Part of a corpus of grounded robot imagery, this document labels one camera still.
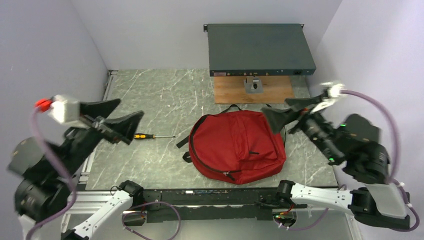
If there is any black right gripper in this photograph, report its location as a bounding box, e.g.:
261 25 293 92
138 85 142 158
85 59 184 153
260 92 344 163

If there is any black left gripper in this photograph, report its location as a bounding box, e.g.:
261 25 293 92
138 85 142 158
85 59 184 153
54 97 144 177

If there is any red fabric backpack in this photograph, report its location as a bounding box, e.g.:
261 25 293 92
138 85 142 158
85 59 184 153
176 105 287 185

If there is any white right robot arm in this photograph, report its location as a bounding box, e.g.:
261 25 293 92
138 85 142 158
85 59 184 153
262 94 413 232

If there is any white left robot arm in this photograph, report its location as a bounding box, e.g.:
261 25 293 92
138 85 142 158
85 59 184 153
8 94 145 240

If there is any wooden board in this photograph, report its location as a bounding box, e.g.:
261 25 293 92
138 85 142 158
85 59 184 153
213 76 295 104

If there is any yellow handled screwdriver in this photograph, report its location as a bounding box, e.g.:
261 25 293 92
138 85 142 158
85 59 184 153
133 133 176 140

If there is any grey metal camera mount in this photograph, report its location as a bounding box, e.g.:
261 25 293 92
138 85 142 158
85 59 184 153
243 76 264 94

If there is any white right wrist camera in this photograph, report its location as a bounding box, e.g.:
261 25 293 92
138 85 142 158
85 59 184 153
310 82 346 114

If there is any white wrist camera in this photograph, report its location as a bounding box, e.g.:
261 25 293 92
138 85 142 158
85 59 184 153
34 94 87 129
310 82 346 114

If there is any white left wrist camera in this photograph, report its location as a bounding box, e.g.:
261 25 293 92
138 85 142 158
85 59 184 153
34 94 87 129

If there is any dark rack-mount network switch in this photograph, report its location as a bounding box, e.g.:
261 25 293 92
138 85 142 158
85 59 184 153
203 23 317 77

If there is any aluminium rail frame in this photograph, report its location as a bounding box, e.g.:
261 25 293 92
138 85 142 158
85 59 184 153
62 69 362 240

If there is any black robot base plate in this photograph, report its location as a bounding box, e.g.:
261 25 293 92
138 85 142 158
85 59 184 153
123 187 294 226

